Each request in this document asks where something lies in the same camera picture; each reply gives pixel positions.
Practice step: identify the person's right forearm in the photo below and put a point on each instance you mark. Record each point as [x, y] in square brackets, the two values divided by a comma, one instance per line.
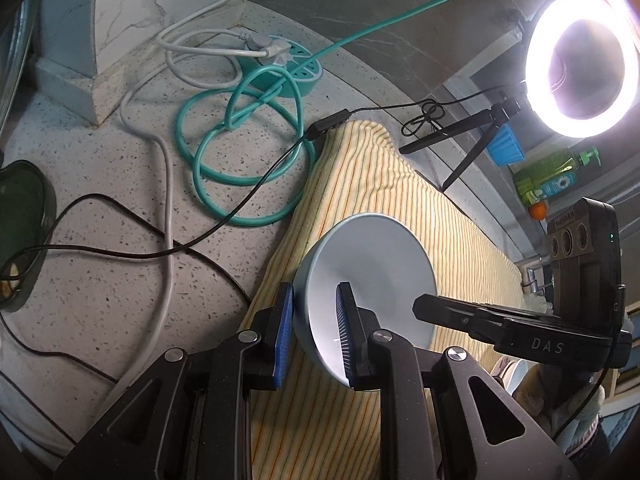
[592, 447]

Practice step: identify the grey pipe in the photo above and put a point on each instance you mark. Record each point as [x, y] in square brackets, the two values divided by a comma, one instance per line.
[17, 50]

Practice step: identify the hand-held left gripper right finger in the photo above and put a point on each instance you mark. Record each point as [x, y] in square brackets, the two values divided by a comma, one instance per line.
[345, 335]

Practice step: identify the person's right hand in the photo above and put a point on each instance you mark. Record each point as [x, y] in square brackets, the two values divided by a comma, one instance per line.
[560, 400]

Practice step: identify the blue ribbed cup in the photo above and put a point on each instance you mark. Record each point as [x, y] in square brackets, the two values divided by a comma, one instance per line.
[505, 147]

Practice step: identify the green dish soap bottle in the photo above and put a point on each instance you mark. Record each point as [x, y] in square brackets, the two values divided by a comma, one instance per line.
[550, 175]

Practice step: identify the black tripod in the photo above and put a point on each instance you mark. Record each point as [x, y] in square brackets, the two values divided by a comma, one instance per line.
[505, 110]

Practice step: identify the orange fruit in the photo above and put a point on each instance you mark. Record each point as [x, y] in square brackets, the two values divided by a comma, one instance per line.
[539, 211]

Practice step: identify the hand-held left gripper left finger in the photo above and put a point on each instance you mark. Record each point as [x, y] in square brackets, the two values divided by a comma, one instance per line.
[284, 335]

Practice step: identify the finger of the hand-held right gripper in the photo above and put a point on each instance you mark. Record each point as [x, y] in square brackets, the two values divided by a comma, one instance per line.
[480, 320]

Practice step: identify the dark green dish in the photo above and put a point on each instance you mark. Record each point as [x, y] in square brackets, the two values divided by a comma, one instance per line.
[25, 210]

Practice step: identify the pale blue bowl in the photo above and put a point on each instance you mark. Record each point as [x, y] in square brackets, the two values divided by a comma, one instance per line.
[370, 270]

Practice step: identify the yellow striped cloth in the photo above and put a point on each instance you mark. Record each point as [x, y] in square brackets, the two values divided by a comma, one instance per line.
[360, 185]

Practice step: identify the round teal power strip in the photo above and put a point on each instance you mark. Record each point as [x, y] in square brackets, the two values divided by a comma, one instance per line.
[305, 77]

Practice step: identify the chrome faucet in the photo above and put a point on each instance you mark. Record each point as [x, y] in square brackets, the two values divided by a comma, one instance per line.
[535, 275]

